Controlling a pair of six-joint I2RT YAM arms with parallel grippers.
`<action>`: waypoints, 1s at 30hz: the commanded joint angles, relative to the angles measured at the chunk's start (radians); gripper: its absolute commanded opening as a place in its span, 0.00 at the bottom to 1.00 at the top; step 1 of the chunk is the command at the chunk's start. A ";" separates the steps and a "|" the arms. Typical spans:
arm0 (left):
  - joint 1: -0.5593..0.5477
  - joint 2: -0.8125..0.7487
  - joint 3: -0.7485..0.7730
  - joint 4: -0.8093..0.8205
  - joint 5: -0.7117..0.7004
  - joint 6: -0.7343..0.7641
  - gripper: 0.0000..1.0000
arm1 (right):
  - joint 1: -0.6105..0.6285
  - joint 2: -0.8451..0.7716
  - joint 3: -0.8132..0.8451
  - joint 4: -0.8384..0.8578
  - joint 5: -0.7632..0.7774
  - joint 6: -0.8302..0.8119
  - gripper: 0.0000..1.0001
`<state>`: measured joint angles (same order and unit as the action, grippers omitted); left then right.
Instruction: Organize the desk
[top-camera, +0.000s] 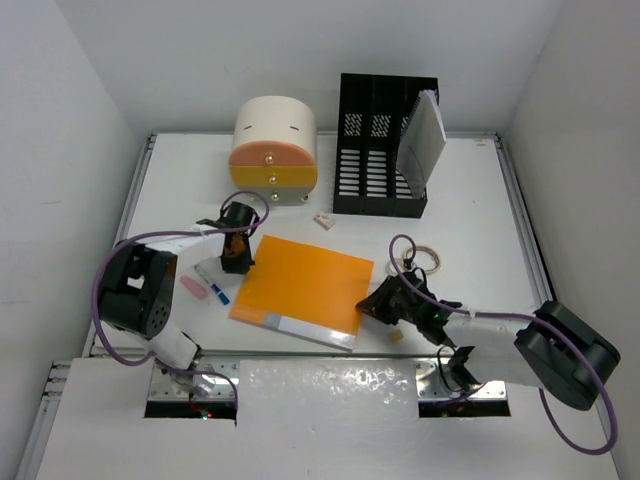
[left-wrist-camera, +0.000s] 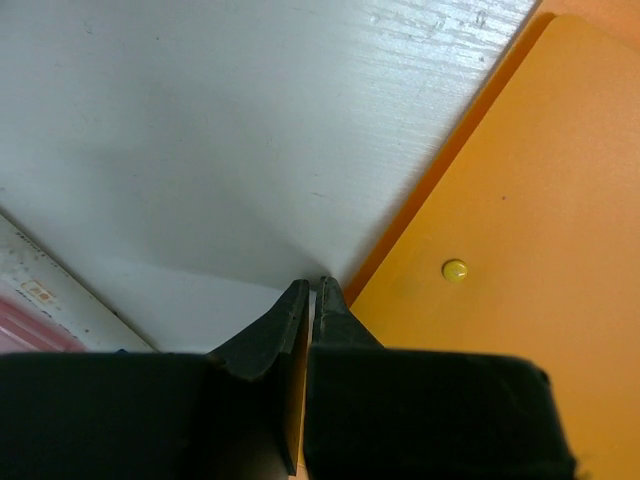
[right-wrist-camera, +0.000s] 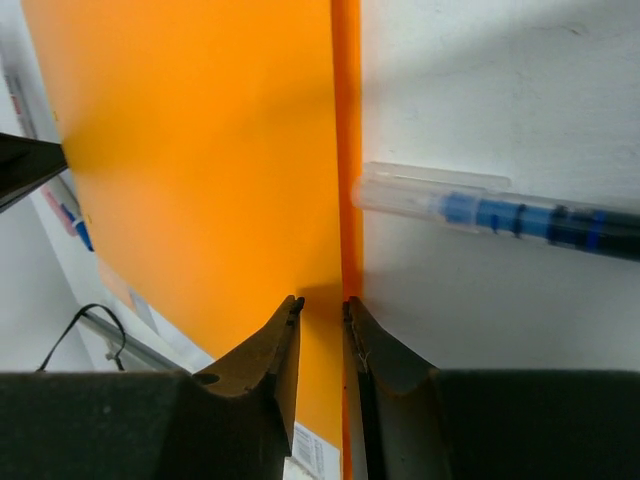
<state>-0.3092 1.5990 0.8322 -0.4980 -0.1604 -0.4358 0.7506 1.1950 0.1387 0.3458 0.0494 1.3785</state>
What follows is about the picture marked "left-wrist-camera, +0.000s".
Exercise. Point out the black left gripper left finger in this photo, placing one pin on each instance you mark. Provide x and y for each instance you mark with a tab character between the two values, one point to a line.
232	413

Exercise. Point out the orange notebook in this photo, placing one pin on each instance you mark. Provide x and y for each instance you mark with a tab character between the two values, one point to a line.
528	244

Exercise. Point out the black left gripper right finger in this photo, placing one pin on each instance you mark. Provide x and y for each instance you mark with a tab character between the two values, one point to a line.
374	412

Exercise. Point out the white blue marker pen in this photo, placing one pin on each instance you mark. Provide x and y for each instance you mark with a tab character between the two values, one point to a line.
34	282

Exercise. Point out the pink eraser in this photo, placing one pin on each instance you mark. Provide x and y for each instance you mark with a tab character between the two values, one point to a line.
22	333

